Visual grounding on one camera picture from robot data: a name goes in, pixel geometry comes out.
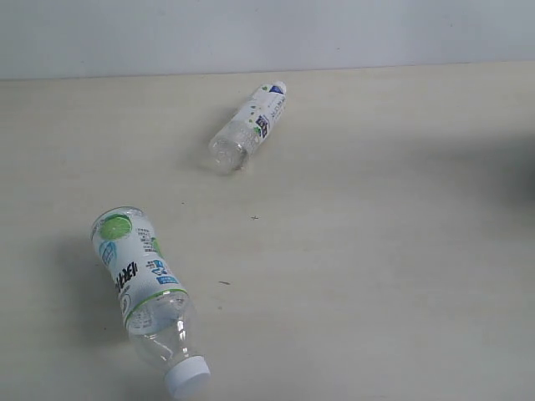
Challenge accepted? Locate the slim clear bottle white label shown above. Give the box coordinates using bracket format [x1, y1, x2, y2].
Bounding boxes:
[209, 81, 287, 174]

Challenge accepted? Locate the lime label bottle white cap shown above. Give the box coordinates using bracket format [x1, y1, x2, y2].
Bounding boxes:
[90, 206, 211, 400]

